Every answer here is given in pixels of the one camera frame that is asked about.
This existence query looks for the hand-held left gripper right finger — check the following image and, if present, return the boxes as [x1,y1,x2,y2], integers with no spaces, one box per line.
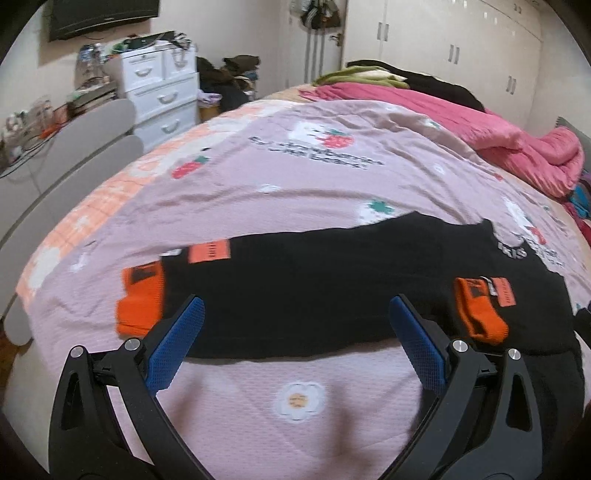
[379,294,544,480]

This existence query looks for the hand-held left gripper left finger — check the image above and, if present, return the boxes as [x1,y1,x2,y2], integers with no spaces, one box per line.
[47,294,218,480]

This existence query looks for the black sweater with orange cuffs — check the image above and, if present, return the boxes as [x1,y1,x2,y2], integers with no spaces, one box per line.
[115,211,586,462]

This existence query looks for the pile of dark clothes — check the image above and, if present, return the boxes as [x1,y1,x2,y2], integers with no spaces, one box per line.
[196,55,262,114]

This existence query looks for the pink strawberry print bedsheet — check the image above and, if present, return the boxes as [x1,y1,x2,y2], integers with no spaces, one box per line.
[16,99,591,480]

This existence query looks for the grey curved panel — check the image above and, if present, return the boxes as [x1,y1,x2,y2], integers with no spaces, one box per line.
[0,98,136,241]
[0,135,146,344]

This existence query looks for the striped colourful cloth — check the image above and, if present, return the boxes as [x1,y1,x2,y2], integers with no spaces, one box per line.
[563,171,591,241]

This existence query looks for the pink quilt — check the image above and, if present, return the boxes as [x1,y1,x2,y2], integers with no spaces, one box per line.
[300,83,585,199]

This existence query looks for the white drawer cabinet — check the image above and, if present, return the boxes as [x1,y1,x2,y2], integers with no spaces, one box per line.
[119,41,200,151]

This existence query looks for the black cloth on bed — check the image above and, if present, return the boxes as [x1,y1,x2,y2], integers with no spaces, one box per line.
[346,60,485,112]

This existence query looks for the grey quilted headboard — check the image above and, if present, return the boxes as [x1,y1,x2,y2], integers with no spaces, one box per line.
[554,116,591,185]

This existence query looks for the desk clutter pile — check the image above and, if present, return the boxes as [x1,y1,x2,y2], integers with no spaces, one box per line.
[0,44,122,176]

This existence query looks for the cream wardrobe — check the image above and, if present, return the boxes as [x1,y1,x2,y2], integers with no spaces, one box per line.
[344,0,543,134]

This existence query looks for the white door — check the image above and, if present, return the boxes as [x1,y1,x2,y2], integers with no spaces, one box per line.
[286,0,347,88]

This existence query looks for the hanging bags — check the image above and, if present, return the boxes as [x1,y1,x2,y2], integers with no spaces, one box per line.
[300,0,342,31]

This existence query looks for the black wall television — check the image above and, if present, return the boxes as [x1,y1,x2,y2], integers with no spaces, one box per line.
[44,0,160,42]

